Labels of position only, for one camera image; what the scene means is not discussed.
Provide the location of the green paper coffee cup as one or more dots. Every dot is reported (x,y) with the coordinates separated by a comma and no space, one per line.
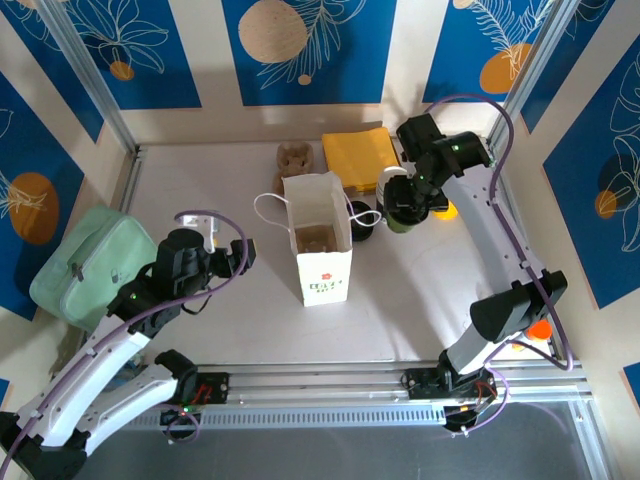
(400,229)

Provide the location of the white flower print paper bag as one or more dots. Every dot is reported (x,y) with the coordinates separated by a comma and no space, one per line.
(325,280)

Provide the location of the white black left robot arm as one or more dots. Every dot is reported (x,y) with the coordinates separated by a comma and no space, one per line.
(100,360)

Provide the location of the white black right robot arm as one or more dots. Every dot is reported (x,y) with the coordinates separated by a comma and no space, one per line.
(480,210)

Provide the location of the yellow cup holder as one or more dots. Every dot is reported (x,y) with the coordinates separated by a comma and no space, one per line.
(446,214)

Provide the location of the stack of black cup lids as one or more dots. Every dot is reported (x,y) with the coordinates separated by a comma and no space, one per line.
(362,232)

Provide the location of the stack of yellow napkins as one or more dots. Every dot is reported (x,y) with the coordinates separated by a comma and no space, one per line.
(360,155)

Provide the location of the mint green zip bag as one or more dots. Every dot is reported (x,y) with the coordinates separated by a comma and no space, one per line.
(95,265)

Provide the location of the stack of pulp cup carriers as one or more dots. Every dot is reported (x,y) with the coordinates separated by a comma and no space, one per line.
(292,160)

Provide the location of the orange emergency stop button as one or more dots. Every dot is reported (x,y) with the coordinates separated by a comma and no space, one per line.
(540,331)

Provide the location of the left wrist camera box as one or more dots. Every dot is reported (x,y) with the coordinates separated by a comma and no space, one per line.
(210,232)

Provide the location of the aluminium side rail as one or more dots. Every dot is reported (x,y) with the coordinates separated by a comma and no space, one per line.
(131,180)

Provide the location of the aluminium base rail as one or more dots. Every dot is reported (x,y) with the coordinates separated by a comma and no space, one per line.
(320,395)

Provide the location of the aluminium frame post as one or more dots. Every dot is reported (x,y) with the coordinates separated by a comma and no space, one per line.
(85,65)
(535,70)

